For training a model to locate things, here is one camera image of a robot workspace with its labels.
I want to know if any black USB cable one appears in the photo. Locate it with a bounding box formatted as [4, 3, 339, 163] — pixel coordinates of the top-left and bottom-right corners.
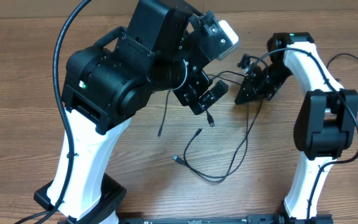
[156, 70, 248, 139]

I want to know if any black USB cable two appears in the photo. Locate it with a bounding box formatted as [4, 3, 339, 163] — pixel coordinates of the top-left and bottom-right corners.
[172, 98, 264, 184]

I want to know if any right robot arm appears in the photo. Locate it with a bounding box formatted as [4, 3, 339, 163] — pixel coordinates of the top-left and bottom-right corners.
[235, 32, 358, 223]

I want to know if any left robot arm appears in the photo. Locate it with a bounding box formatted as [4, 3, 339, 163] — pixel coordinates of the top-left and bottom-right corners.
[34, 0, 239, 223]

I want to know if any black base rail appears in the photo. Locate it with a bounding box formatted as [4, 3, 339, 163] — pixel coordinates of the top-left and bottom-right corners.
[119, 205, 334, 224]

